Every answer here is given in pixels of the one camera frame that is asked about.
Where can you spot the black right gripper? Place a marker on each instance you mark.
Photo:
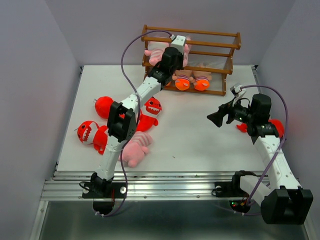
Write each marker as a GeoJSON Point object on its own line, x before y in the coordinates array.
{"type": "Point", "coordinates": [223, 109]}

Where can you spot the boy doll from corner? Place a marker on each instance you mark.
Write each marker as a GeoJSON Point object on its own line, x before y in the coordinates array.
{"type": "Point", "coordinates": [201, 80]}

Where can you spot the boy doll face up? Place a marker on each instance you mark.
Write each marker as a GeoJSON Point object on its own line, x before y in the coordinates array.
{"type": "Point", "coordinates": [182, 79]}

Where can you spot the pink pig plush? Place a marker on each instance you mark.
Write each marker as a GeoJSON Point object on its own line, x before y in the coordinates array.
{"type": "Point", "coordinates": [136, 149]}
{"type": "Point", "coordinates": [155, 50]}
{"type": "Point", "coordinates": [187, 49]}

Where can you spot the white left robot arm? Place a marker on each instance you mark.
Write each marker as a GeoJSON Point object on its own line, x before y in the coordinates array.
{"type": "Point", "coordinates": [123, 116]}

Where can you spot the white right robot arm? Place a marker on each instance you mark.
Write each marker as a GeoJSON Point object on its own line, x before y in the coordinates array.
{"type": "Point", "coordinates": [283, 201]}

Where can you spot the wooden three-tier shelf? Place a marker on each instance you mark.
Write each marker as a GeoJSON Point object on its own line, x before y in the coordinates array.
{"type": "Point", "coordinates": [210, 52]}

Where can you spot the red shark plush right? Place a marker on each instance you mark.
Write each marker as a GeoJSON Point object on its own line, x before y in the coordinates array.
{"type": "Point", "coordinates": [277, 123]}

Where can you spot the red shark plush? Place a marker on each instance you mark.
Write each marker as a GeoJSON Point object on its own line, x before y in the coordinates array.
{"type": "Point", "coordinates": [90, 133]}
{"type": "Point", "coordinates": [102, 106]}
{"type": "Point", "coordinates": [277, 123]}
{"type": "Point", "coordinates": [149, 115]}

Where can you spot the red shark plush centre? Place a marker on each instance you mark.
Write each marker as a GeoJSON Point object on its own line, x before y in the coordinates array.
{"type": "Point", "coordinates": [149, 115]}

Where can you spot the red shark plush upper left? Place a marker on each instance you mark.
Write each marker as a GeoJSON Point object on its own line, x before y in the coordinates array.
{"type": "Point", "coordinates": [102, 106]}

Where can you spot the red shark plush lower left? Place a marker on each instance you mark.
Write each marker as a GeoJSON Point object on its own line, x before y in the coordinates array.
{"type": "Point", "coordinates": [90, 133]}

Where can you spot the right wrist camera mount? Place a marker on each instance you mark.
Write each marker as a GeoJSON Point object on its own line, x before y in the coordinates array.
{"type": "Point", "coordinates": [238, 92]}

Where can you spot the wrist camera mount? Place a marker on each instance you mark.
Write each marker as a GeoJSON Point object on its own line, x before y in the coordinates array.
{"type": "Point", "coordinates": [238, 92]}
{"type": "Point", "coordinates": [178, 42]}

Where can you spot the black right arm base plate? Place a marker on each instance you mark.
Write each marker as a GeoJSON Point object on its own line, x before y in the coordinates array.
{"type": "Point", "coordinates": [227, 189]}

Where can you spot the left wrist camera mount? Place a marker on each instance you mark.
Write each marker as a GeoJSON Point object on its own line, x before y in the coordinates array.
{"type": "Point", "coordinates": [178, 42]}

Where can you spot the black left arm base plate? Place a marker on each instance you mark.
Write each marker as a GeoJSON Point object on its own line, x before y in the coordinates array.
{"type": "Point", "coordinates": [112, 190]}

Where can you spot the aluminium rail frame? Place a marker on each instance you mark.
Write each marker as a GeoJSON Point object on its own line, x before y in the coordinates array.
{"type": "Point", "coordinates": [169, 195]}

